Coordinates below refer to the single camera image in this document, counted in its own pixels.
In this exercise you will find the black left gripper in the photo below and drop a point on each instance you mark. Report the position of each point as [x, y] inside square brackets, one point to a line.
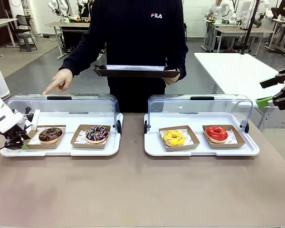
[13, 137]

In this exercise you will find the white printed paper liner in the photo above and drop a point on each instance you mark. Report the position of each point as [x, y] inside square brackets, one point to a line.
[34, 141]
[232, 136]
[79, 137]
[189, 137]

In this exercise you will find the cardboard donut box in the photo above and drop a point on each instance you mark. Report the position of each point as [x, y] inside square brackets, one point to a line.
[85, 145]
[44, 146]
[192, 145]
[237, 145]

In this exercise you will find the chocolate donut with nut crumbs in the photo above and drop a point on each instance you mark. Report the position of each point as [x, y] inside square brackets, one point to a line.
[51, 135]

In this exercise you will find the red glazed donut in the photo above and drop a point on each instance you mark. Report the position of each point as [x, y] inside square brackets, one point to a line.
[216, 134]

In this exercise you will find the dark brown serving tray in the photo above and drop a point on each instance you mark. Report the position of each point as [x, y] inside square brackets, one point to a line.
[133, 71]

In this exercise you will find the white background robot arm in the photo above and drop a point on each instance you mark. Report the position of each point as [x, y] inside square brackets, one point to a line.
[59, 9]
[228, 12]

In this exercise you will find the person's left forearm navy sleeve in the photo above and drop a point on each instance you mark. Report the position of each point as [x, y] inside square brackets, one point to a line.
[179, 59]

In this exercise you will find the person's right forearm navy sleeve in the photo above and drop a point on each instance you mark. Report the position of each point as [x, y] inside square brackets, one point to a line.
[73, 57]

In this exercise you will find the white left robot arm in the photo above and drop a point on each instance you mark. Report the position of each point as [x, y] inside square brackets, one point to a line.
[0, 111]

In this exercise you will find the chocolate donut with coloured sprinkles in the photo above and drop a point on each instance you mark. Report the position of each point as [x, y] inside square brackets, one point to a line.
[97, 134]

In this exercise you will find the seated background person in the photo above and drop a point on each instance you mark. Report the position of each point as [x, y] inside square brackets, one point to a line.
[215, 8]

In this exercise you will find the yellow glazed sprinkle donut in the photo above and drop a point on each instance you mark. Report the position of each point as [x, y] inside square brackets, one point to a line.
[174, 138]

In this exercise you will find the person torso navy sweater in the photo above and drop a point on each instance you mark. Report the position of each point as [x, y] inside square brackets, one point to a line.
[133, 38]

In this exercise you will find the person's right hand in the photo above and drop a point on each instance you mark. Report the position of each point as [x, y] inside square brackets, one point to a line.
[61, 80]

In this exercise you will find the person's left hand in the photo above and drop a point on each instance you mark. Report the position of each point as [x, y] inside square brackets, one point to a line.
[172, 80]

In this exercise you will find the white display case base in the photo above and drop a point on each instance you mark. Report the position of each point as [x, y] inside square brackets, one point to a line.
[61, 152]
[204, 153]

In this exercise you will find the white side table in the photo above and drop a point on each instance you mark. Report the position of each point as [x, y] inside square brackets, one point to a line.
[232, 69]

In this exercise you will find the clear display case lid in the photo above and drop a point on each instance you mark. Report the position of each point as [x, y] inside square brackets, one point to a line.
[59, 97]
[202, 98]

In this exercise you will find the beige background work table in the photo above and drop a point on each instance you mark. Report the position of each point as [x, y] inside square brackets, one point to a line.
[66, 24]
[242, 31]

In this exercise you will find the black stand pole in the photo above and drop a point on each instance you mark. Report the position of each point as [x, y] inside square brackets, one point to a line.
[249, 26]

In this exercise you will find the grey office chair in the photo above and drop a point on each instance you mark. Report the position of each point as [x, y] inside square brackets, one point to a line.
[26, 35]

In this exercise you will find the white background desk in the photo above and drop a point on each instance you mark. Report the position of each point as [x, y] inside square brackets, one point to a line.
[2, 22]

